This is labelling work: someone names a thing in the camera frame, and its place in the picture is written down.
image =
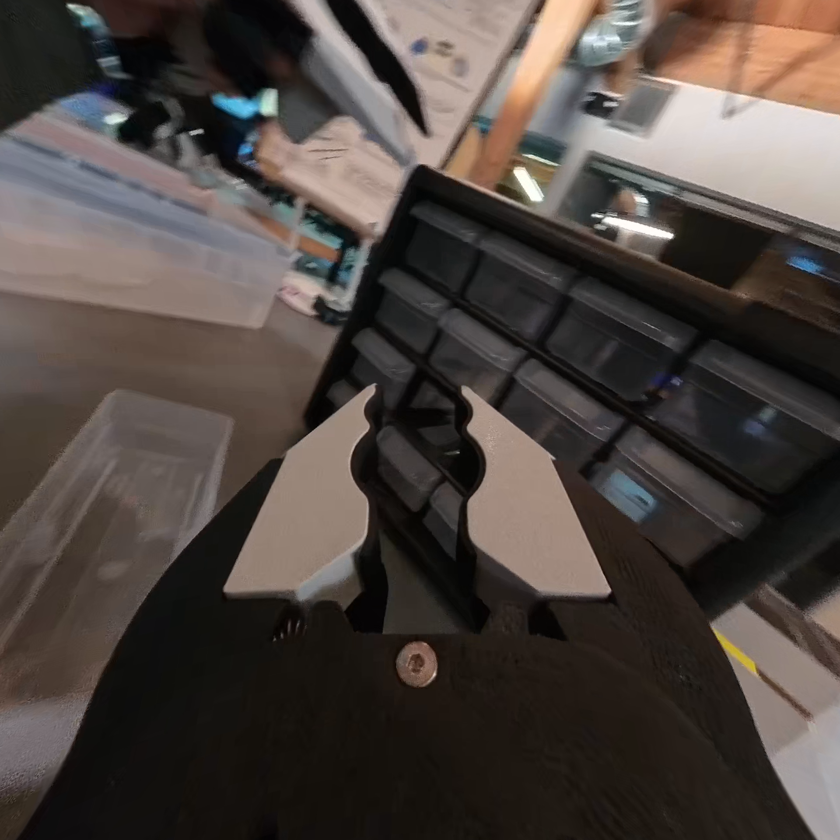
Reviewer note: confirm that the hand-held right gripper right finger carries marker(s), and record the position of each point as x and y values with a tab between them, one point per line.
531	525

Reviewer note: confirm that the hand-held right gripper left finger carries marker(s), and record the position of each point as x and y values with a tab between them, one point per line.
302	518

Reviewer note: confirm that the long clear plastic drawer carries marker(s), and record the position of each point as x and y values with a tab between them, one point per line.
111	499

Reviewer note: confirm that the rows of small cabinet drawers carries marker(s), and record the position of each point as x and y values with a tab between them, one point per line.
617	334

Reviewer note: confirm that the black drawer cabinet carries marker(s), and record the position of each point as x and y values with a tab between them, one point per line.
774	564

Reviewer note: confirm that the large clear storage bin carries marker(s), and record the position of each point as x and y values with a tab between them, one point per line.
131	262

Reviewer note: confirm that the white poster board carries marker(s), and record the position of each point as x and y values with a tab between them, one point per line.
459	59

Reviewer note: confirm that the wooden post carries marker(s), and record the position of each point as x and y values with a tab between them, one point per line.
525	98

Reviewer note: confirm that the wall air vent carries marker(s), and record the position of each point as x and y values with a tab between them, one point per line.
643	105

